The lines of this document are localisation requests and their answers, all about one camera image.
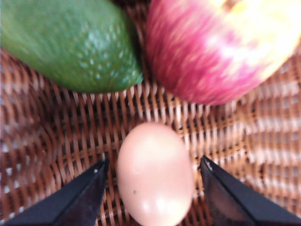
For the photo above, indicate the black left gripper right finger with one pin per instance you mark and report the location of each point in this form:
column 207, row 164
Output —
column 233, row 202

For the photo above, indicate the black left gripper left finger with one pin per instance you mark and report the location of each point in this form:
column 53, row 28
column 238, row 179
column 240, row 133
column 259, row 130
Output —
column 77, row 203

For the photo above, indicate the brown egg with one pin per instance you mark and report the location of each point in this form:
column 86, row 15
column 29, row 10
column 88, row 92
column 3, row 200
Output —
column 155, row 175

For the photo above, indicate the brown wicker basket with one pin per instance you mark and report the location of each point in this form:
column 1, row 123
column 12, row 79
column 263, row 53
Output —
column 50, row 135

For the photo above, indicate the red yellow apple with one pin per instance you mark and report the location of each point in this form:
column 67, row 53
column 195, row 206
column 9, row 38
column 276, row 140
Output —
column 211, row 52

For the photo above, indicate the green avocado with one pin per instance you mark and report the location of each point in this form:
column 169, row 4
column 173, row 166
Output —
column 85, row 44

